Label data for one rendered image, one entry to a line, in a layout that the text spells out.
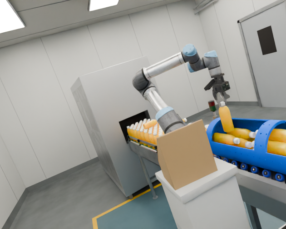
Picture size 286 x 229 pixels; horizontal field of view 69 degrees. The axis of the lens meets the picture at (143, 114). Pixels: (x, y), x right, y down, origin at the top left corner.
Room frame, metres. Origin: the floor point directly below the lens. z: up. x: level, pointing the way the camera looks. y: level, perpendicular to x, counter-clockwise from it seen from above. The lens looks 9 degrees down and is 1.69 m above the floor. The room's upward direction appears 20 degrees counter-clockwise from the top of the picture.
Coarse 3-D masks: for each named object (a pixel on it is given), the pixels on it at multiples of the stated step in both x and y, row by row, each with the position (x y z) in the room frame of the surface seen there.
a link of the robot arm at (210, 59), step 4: (208, 52) 1.33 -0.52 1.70; (212, 52) 1.32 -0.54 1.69; (204, 56) 1.36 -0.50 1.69; (208, 56) 1.33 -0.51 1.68; (212, 56) 1.32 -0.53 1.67; (216, 56) 1.33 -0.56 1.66; (204, 60) 1.35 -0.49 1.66; (208, 60) 1.33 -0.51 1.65; (212, 60) 1.32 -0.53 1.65; (216, 60) 1.32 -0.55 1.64; (208, 64) 1.34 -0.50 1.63; (212, 64) 1.33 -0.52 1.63; (216, 64) 1.32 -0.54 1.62; (208, 68) 1.36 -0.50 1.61; (212, 68) 1.33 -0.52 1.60
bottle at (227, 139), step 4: (212, 136) 1.44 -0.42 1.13; (216, 136) 1.40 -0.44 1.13; (220, 136) 1.37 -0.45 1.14; (224, 136) 1.34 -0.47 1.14; (228, 136) 1.31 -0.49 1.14; (232, 136) 1.30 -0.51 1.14; (216, 140) 1.40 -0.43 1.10; (220, 140) 1.36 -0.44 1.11; (224, 140) 1.33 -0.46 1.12; (228, 140) 1.30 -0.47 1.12; (232, 140) 1.28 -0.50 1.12; (228, 144) 1.32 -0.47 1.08; (232, 144) 1.30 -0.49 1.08
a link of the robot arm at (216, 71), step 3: (219, 66) 1.36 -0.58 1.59; (213, 69) 1.33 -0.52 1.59; (216, 69) 1.32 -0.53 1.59; (219, 69) 1.33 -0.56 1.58; (210, 72) 1.35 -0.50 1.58; (213, 72) 1.33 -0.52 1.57; (216, 72) 1.32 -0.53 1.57; (219, 72) 1.32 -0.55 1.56; (210, 75) 1.37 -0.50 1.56; (213, 75) 1.34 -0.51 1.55
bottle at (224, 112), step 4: (220, 108) 1.37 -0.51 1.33; (224, 108) 1.35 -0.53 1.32; (220, 112) 1.37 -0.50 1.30; (224, 112) 1.35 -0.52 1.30; (228, 112) 1.35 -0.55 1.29; (220, 116) 1.38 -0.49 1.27; (224, 116) 1.35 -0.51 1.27; (228, 116) 1.35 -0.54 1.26; (224, 120) 1.35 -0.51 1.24; (228, 120) 1.35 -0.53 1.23; (224, 124) 1.36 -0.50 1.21; (228, 124) 1.35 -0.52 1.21; (232, 124) 1.35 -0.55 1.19; (224, 128) 1.37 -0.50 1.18; (228, 128) 1.35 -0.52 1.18; (232, 128) 1.35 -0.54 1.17
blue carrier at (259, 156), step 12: (216, 120) 1.44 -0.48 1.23; (240, 120) 1.39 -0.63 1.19; (252, 120) 1.29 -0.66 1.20; (264, 120) 1.18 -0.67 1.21; (276, 120) 1.08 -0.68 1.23; (216, 132) 1.46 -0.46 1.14; (264, 132) 1.04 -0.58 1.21; (216, 144) 1.33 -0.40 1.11; (264, 144) 1.01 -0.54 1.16; (228, 156) 1.28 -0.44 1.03; (240, 156) 1.16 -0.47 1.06; (252, 156) 1.08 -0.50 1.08; (264, 156) 1.01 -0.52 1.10; (276, 156) 0.94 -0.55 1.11; (264, 168) 1.07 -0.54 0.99; (276, 168) 0.97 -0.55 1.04
